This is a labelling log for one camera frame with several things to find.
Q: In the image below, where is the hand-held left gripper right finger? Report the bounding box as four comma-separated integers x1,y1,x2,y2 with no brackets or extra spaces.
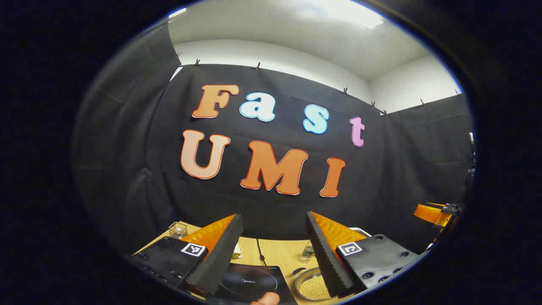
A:
306,211,420,299

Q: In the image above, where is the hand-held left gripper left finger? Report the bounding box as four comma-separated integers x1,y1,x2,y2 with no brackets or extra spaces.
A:
127,214,244,296

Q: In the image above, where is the steel pot with black handles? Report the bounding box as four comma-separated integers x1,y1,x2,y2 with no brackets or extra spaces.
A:
292,266,336,301

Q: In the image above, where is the pile of soybeans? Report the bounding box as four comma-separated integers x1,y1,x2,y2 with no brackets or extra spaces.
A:
299,274,332,299

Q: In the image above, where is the black induction cooktop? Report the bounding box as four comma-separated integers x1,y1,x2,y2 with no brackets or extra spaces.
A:
207,263,298,305

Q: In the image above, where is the black backdrop cloth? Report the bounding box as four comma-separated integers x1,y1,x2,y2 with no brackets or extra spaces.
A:
72,23,476,255

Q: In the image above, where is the black power cable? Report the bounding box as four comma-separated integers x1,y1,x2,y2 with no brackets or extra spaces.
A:
255,238,267,266

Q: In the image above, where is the wire mesh holder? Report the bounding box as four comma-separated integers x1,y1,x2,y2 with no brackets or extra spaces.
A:
168,221,188,239

